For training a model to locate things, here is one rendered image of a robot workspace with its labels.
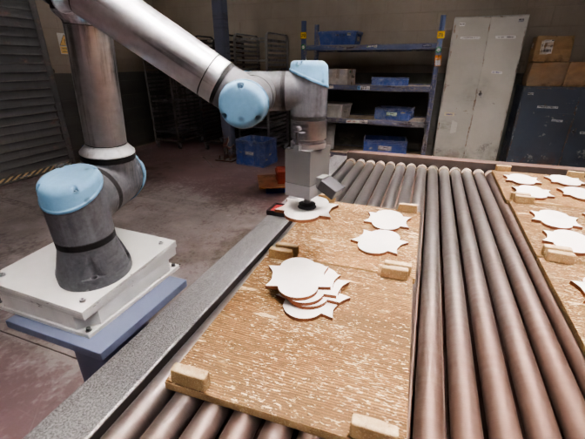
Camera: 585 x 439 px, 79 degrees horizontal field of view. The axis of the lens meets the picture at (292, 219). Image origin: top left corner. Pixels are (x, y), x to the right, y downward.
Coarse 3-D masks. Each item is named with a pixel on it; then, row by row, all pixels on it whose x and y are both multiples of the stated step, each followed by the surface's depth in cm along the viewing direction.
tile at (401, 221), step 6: (384, 210) 113; (390, 210) 113; (372, 216) 108; (378, 216) 108; (384, 216) 108; (390, 216) 108; (396, 216) 108; (402, 216) 108; (366, 222) 105; (372, 222) 104; (378, 222) 104; (384, 222) 104; (390, 222) 104; (396, 222) 104; (402, 222) 104; (378, 228) 101; (384, 228) 100; (390, 228) 100; (396, 228) 101; (402, 228) 102; (408, 228) 101
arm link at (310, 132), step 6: (294, 120) 76; (324, 120) 75; (294, 126) 72; (300, 126) 71; (306, 126) 70; (312, 126) 70; (318, 126) 71; (324, 126) 72; (294, 132) 72; (300, 132) 71; (306, 132) 71; (312, 132) 71; (318, 132) 71; (324, 132) 72; (294, 138) 73; (300, 138) 72; (306, 138) 71; (312, 138) 71; (318, 138) 72; (324, 138) 73; (306, 144) 72; (312, 144) 72
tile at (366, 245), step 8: (368, 232) 98; (376, 232) 98; (384, 232) 98; (392, 232) 98; (352, 240) 94; (360, 240) 94; (368, 240) 94; (376, 240) 94; (384, 240) 94; (392, 240) 94; (400, 240) 94; (360, 248) 90; (368, 248) 90; (376, 248) 90; (384, 248) 90; (392, 248) 90
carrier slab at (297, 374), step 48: (240, 288) 75; (384, 288) 75; (240, 336) 62; (288, 336) 62; (336, 336) 62; (384, 336) 62; (240, 384) 53; (288, 384) 53; (336, 384) 53; (384, 384) 53; (336, 432) 46
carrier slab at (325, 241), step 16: (336, 208) 117; (352, 208) 117; (368, 208) 117; (384, 208) 117; (304, 224) 105; (320, 224) 105; (336, 224) 105; (352, 224) 105; (368, 224) 105; (416, 224) 105; (288, 240) 95; (304, 240) 95; (320, 240) 95; (336, 240) 95; (416, 240) 95; (304, 256) 88; (320, 256) 88; (336, 256) 88; (352, 256) 88; (368, 256) 88; (384, 256) 88; (400, 256) 88; (416, 256) 88
